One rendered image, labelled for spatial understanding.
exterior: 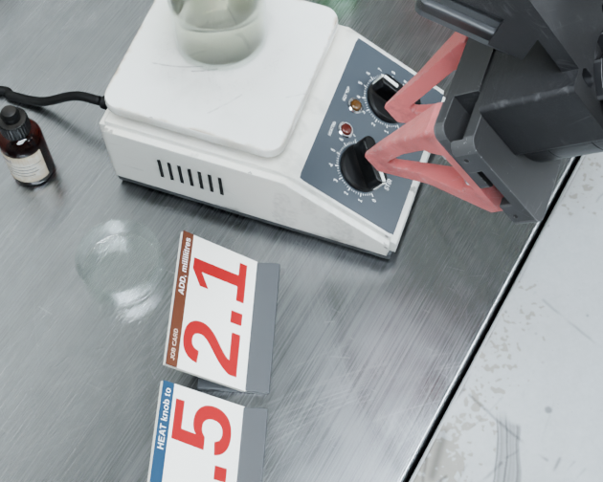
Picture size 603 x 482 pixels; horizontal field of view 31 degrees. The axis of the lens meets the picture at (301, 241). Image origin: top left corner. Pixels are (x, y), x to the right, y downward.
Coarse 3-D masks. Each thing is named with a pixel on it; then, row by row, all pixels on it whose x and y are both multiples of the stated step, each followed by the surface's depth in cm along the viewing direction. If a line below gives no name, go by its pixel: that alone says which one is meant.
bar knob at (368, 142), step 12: (360, 144) 68; (372, 144) 68; (348, 156) 68; (360, 156) 68; (348, 168) 68; (360, 168) 68; (372, 168) 67; (348, 180) 68; (360, 180) 68; (372, 180) 67; (384, 180) 67
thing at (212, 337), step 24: (192, 264) 67; (216, 264) 68; (240, 264) 70; (192, 288) 66; (216, 288) 68; (240, 288) 69; (192, 312) 66; (216, 312) 67; (240, 312) 68; (192, 336) 65; (216, 336) 66; (240, 336) 68; (192, 360) 65; (216, 360) 66; (240, 360) 67
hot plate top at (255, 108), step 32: (160, 0) 71; (288, 0) 71; (160, 32) 70; (288, 32) 69; (320, 32) 69; (128, 64) 68; (160, 64) 68; (256, 64) 68; (288, 64) 68; (320, 64) 68; (128, 96) 67; (160, 96) 67; (192, 96) 67; (224, 96) 67; (256, 96) 67; (288, 96) 67; (192, 128) 66; (224, 128) 66; (256, 128) 66; (288, 128) 66
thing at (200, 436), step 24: (192, 408) 63; (216, 408) 64; (168, 432) 62; (192, 432) 63; (216, 432) 64; (168, 456) 61; (192, 456) 62; (216, 456) 63; (168, 480) 61; (192, 480) 62; (216, 480) 63
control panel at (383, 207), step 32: (352, 64) 71; (384, 64) 72; (352, 96) 70; (320, 128) 68; (352, 128) 69; (384, 128) 71; (320, 160) 68; (416, 160) 71; (352, 192) 68; (384, 192) 69; (384, 224) 68
